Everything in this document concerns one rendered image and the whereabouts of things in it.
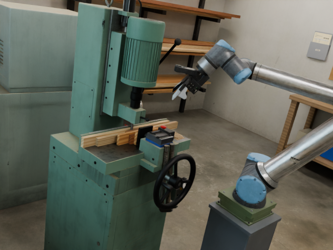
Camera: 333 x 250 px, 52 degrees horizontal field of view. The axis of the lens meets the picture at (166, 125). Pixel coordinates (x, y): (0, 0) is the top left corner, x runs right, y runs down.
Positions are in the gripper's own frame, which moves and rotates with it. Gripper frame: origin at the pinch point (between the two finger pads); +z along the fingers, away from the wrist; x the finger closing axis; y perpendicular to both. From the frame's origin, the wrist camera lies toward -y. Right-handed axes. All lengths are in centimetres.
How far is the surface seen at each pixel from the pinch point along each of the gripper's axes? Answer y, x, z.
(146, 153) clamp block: 8.7, -16.6, 25.5
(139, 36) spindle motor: -30.6, -8.4, -11.1
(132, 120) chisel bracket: -5.5, -5.1, 21.8
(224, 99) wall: 130, 361, 20
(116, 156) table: -2.0, -24.6, 33.3
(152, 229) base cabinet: 47, -4, 63
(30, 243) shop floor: 7, 12, 137
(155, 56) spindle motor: -19.2, -5.0, -9.2
